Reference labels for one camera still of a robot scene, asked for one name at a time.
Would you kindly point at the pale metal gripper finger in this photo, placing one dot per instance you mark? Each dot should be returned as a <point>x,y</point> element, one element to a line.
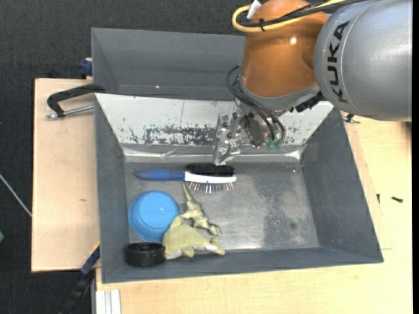
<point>222,132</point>
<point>233,145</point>

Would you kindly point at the small black screw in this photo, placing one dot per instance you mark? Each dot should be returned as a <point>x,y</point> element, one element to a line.
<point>397,199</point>

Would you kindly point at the blue bowl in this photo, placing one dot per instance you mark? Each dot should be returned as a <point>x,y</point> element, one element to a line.
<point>152,215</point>

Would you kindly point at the black round cap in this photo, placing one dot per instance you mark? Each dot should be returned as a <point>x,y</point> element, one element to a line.
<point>144,254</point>

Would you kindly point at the grey metal bin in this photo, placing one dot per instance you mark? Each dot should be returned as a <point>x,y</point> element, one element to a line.
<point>262,214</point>

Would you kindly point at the black cylinder on white bracket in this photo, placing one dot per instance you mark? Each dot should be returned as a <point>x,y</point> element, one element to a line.
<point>307,105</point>

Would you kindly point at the large yellow-green toy dinosaur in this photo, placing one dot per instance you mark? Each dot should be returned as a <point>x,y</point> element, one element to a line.
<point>183,240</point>

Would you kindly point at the small pale green toy dinosaur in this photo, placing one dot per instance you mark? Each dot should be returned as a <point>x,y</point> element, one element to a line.
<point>196,213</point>

